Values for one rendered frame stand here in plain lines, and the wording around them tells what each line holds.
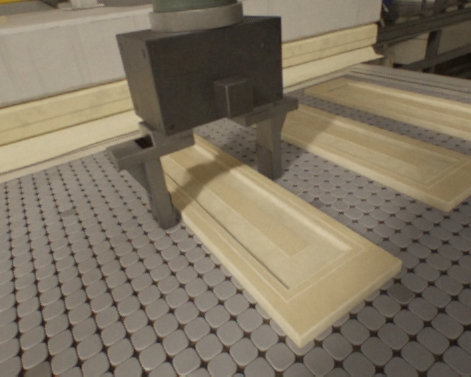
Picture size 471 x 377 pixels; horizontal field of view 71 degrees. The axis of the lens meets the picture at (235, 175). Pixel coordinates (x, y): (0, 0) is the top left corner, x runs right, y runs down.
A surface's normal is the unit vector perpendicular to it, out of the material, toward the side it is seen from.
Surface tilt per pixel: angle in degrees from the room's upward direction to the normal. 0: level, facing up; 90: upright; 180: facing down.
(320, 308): 0
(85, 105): 90
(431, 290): 0
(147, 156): 90
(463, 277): 0
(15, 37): 90
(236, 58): 90
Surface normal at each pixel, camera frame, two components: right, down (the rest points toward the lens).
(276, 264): -0.25, -0.77
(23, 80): 0.55, 0.38
